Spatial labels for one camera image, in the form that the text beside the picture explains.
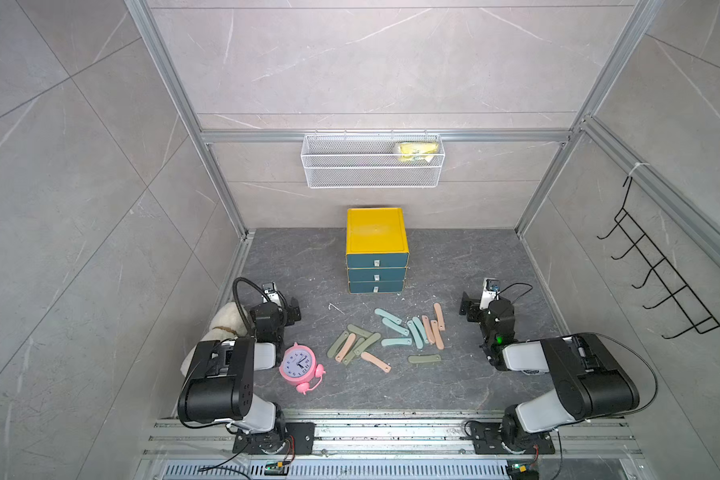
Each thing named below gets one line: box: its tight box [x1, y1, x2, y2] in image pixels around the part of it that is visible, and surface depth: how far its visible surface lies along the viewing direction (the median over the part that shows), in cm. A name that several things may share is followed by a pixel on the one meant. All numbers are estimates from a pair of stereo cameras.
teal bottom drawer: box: [350, 280, 405, 293], surface depth 100 cm
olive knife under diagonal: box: [342, 337, 365, 366], surface depth 90 cm
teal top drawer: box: [347, 254, 409, 269], surface depth 89 cm
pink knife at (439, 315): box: [433, 302, 445, 331], surface depth 97 cm
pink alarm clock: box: [279, 342, 326, 395], surface depth 85 cm
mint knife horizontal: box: [381, 338, 413, 347], surface depth 92 cm
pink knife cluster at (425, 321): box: [422, 315, 435, 344], surface depth 94 cm
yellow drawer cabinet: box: [346, 207, 410, 287], surface depth 91 cm
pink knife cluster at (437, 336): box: [430, 320, 444, 350], surface depth 92 cm
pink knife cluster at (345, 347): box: [335, 333, 356, 363], surface depth 90 cm
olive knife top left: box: [347, 324, 373, 338], surface depth 95 cm
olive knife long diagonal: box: [353, 332, 381, 356], surface depth 92 cm
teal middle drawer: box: [348, 267, 407, 282], surface depth 94 cm
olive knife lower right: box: [408, 354, 442, 363], surface depth 88 cm
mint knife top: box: [374, 308, 403, 324], surface depth 97 cm
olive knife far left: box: [327, 330, 349, 358], surface depth 92 cm
